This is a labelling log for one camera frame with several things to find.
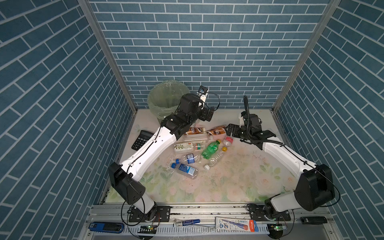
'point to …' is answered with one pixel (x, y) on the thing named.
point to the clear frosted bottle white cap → (196, 138)
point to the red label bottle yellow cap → (227, 141)
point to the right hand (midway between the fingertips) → (230, 128)
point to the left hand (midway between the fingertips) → (206, 103)
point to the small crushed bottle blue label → (191, 159)
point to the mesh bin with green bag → (164, 97)
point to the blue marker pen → (186, 222)
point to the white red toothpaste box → (235, 224)
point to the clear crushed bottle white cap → (214, 160)
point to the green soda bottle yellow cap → (211, 149)
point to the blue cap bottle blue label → (188, 171)
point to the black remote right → (314, 220)
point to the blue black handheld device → (107, 227)
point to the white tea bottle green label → (187, 147)
